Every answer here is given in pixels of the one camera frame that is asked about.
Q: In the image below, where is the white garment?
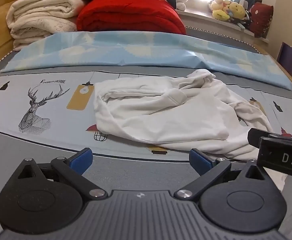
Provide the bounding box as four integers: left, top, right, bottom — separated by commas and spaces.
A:
94, 69, 272, 160

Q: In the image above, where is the yellow plush toy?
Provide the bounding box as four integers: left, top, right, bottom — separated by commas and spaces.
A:
209, 0, 247, 22

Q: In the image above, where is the cream folded blanket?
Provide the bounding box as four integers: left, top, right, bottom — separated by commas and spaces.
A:
6, 0, 86, 51

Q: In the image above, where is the red folded blanket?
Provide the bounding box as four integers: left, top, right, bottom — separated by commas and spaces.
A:
77, 0, 186, 35

